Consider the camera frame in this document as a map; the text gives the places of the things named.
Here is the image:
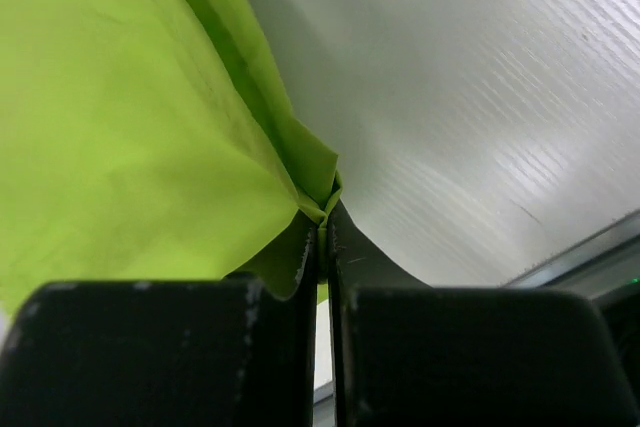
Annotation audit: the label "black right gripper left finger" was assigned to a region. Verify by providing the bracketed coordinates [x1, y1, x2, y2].
[1, 214, 318, 426]

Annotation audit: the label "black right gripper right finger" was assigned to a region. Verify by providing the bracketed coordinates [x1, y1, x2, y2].
[327, 205, 639, 426]

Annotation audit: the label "lime green shorts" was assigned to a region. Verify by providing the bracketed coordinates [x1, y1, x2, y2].
[1, 0, 341, 314]

